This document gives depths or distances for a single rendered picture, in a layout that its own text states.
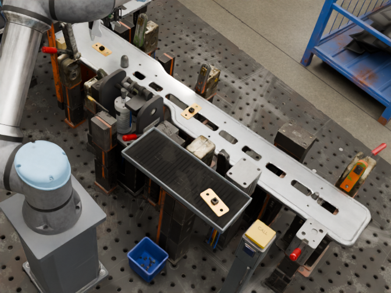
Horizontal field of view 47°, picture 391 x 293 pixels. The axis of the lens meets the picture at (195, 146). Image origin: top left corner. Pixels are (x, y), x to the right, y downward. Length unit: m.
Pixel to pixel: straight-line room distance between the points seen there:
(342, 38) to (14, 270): 2.96
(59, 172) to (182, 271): 0.71
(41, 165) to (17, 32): 0.31
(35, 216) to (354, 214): 0.97
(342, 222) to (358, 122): 1.93
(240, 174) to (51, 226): 0.56
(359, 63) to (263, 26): 0.86
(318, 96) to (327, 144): 1.34
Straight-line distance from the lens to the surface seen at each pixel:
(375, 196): 2.05
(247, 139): 1.61
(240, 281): 1.41
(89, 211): 1.27
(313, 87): 3.49
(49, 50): 1.66
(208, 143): 1.45
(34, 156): 1.10
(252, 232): 1.21
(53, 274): 1.39
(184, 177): 1.26
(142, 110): 1.39
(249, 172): 1.38
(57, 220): 1.20
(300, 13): 4.23
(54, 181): 1.08
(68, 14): 1.13
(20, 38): 1.15
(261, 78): 2.32
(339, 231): 1.50
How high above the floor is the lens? 2.19
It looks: 50 degrees down
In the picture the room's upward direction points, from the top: 12 degrees clockwise
